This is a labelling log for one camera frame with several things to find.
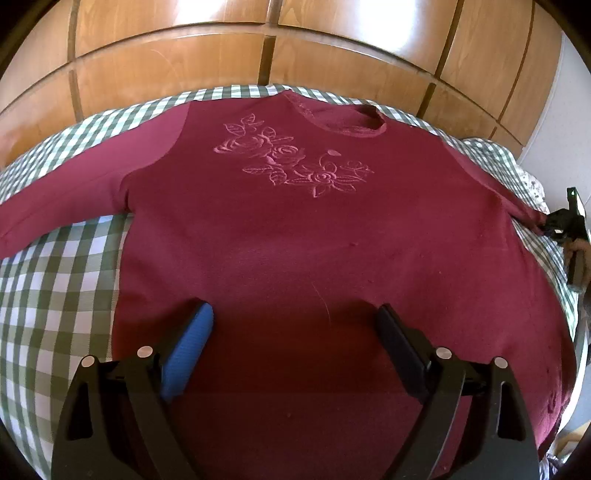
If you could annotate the floral print pillow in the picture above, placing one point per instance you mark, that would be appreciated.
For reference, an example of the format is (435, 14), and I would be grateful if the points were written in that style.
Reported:
(531, 182)

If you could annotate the burgundy embroidered sweater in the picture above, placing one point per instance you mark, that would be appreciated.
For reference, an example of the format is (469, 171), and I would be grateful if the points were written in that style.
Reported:
(286, 240)

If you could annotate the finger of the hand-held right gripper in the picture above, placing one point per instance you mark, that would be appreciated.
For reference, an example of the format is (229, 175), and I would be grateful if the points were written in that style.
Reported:
(556, 221)

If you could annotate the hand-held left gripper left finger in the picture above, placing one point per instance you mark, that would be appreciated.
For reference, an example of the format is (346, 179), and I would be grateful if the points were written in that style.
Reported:
(189, 350)

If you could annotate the green white checked blanket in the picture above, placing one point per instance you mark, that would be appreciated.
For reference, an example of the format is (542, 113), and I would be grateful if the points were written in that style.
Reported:
(55, 286)

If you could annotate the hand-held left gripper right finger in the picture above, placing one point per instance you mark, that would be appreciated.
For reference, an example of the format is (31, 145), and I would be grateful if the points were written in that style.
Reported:
(400, 355)

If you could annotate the person's right hand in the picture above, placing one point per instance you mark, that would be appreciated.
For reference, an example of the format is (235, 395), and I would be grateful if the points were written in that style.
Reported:
(579, 251)

